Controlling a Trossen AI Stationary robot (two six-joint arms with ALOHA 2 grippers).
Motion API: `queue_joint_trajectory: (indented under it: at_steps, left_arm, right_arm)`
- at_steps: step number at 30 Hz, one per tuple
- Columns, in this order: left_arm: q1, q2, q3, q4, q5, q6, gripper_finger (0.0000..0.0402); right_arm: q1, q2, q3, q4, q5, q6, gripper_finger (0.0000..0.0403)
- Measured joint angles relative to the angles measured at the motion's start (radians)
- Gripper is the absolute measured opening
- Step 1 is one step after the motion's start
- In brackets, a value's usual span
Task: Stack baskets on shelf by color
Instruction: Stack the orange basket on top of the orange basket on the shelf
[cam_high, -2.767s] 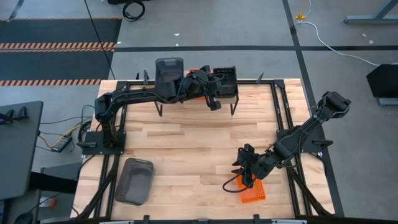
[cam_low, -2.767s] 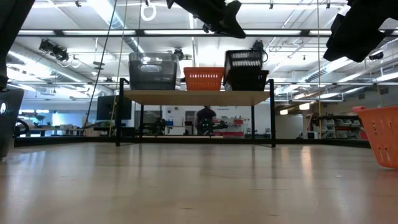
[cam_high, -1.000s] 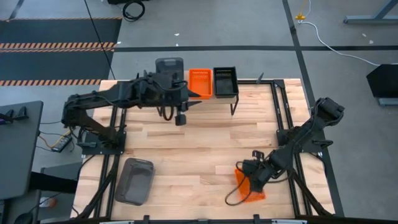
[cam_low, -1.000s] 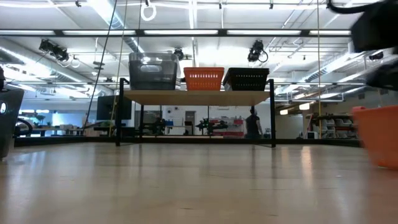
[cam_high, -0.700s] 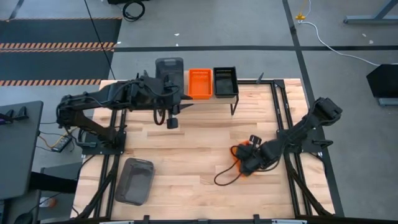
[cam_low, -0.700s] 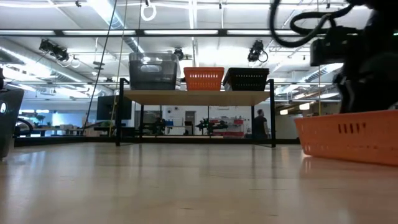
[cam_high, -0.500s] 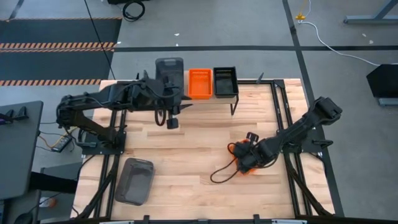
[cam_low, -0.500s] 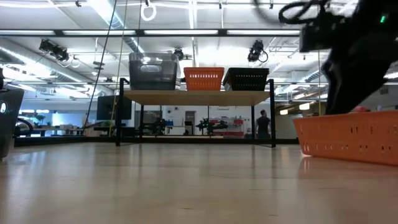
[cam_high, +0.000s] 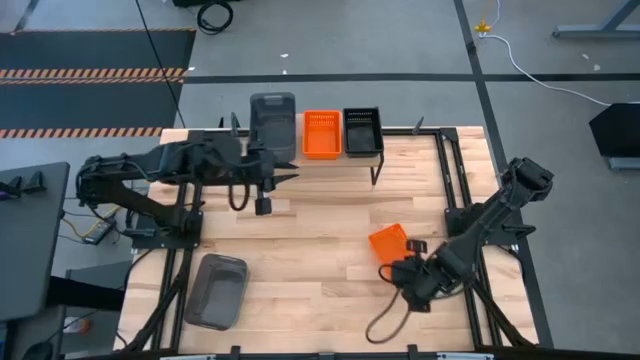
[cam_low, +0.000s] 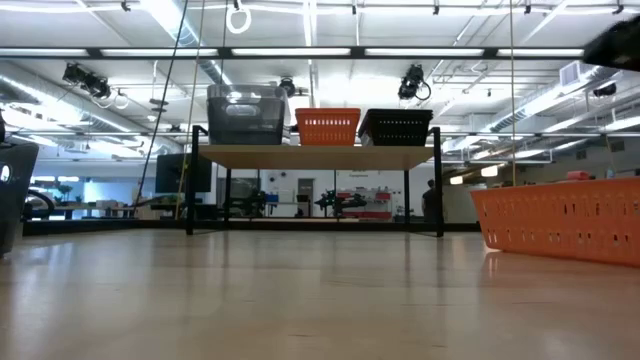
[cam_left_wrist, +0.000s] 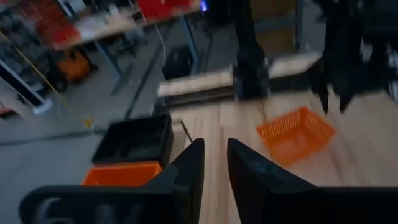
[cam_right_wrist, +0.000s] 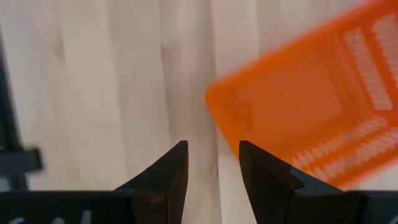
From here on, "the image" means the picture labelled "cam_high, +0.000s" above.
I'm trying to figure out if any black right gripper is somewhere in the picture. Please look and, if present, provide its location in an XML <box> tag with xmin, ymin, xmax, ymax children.
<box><xmin>391</xmin><ymin>239</ymin><xmax>454</xmax><ymax>314</ymax></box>

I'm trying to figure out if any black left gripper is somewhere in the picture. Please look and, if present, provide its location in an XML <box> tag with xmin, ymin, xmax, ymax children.
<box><xmin>242</xmin><ymin>142</ymin><xmax>300</xmax><ymax>217</ymax></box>

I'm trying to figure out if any grey plastic basket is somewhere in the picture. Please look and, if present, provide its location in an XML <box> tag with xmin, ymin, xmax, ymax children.
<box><xmin>248</xmin><ymin>91</ymin><xmax>297</xmax><ymax>164</ymax></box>
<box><xmin>183</xmin><ymin>253</ymin><xmax>249</xmax><ymax>332</ymax></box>

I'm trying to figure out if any orange plastic basket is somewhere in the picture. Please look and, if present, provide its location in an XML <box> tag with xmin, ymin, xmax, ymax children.
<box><xmin>368</xmin><ymin>223</ymin><xmax>416</xmax><ymax>267</ymax></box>
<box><xmin>302</xmin><ymin>109</ymin><xmax>344</xmax><ymax>161</ymax></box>

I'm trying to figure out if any black plastic basket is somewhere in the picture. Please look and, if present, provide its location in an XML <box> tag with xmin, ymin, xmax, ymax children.
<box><xmin>342</xmin><ymin>106</ymin><xmax>385</xmax><ymax>159</ymax></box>

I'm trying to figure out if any black power adapter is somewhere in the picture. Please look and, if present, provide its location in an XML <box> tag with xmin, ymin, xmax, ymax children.
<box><xmin>82</xmin><ymin>218</ymin><xmax>118</xmax><ymax>246</ymax></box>

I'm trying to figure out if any black hazard-striped floor mat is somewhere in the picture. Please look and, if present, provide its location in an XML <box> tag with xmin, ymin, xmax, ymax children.
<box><xmin>0</xmin><ymin>28</ymin><xmax>197</xmax><ymax>139</ymax></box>

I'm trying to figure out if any low grey cabinet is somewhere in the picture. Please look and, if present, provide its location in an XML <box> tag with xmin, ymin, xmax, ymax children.
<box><xmin>47</xmin><ymin>259</ymin><xmax>134</xmax><ymax>314</ymax></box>

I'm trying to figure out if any black box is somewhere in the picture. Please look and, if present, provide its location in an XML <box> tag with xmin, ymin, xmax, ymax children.
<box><xmin>588</xmin><ymin>102</ymin><xmax>640</xmax><ymax>159</ymax></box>

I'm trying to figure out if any grey side table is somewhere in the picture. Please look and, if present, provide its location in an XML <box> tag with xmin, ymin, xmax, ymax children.
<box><xmin>0</xmin><ymin>161</ymin><xmax>71</xmax><ymax>321</ymax></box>

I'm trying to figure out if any black computer mouse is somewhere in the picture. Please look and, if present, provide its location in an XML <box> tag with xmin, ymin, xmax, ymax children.
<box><xmin>22</xmin><ymin>341</ymin><xmax>54</xmax><ymax>360</ymax></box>

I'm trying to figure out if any grey-legged work table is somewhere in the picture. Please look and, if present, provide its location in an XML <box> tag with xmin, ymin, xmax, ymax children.
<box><xmin>552</xmin><ymin>0</ymin><xmax>640</xmax><ymax>40</ymax></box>

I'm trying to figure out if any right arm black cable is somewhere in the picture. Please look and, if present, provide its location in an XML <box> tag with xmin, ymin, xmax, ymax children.
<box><xmin>365</xmin><ymin>263</ymin><xmax>416</xmax><ymax>345</ymax></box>

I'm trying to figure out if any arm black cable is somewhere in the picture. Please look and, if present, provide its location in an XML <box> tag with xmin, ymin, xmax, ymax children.
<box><xmin>365</xmin><ymin>263</ymin><xmax>416</xmax><ymax>345</ymax></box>
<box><xmin>228</xmin><ymin>182</ymin><xmax>251</xmax><ymax>212</ymax></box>

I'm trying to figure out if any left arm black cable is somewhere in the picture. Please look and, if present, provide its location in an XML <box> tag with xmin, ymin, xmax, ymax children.
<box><xmin>228</xmin><ymin>182</ymin><xmax>251</xmax><ymax>212</ymax></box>

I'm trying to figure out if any wooden shelf with black frame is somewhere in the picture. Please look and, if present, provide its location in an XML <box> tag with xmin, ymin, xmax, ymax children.
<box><xmin>292</xmin><ymin>112</ymin><xmax>387</xmax><ymax>187</ymax></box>

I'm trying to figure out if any black cable bundle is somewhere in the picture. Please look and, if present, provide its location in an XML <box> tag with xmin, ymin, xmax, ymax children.
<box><xmin>117</xmin><ymin>248</ymin><xmax>194</xmax><ymax>352</ymax></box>
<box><xmin>469</xmin><ymin>279</ymin><xmax>536</xmax><ymax>349</ymax></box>

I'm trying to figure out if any black metal table frame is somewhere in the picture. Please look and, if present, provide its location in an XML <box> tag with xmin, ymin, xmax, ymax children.
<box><xmin>149</xmin><ymin>127</ymin><xmax>506</xmax><ymax>360</ymax></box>

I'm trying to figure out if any coiled black cable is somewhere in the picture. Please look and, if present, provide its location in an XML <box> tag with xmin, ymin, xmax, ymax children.
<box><xmin>196</xmin><ymin>0</ymin><xmax>235</xmax><ymax>35</ymax></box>

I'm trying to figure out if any thin black floor cable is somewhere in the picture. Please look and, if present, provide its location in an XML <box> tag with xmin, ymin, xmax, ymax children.
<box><xmin>134</xmin><ymin>0</ymin><xmax>187</xmax><ymax>129</ymax></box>

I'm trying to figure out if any thin yellow wire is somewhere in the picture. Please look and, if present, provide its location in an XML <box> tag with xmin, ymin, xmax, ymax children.
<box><xmin>60</xmin><ymin>203</ymin><xmax>122</xmax><ymax>240</ymax></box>

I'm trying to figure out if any white floor cable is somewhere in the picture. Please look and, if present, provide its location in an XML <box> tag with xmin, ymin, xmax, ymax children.
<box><xmin>482</xmin><ymin>33</ymin><xmax>612</xmax><ymax>107</ymax></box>

